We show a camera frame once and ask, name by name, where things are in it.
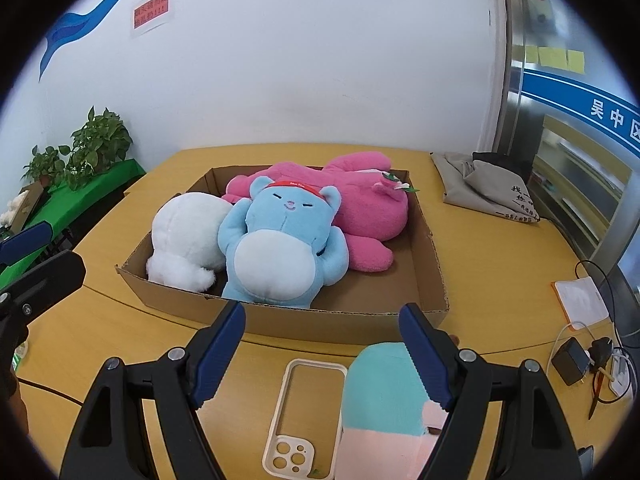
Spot teal pink plush toy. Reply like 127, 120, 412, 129
335, 342, 447, 480

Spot white panda plush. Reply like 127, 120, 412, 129
146, 192, 232, 292

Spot cream phone case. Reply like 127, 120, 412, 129
262, 359, 347, 479

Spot blue bear plush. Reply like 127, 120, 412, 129
218, 176, 349, 309

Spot green table cloth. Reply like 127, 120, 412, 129
1, 159, 145, 288

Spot small potted plant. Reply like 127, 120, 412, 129
22, 144, 70, 188

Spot black power adapter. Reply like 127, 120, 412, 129
551, 337, 591, 386

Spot white power strip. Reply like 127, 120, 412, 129
608, 348, 634, 399

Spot green potted plant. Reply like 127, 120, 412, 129
65, 107, 134, 188

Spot grey canvas tote bag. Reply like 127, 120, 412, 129
431, 152, 540, 223

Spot pink plush bear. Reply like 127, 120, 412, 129
224, 151, 414, 273

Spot yellow sticky notes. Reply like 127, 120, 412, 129
522, 46, 586, 74

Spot black cable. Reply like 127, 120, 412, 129
572, 258, 640, 340

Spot red wall notice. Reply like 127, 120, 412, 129
132, 0, 170, 30

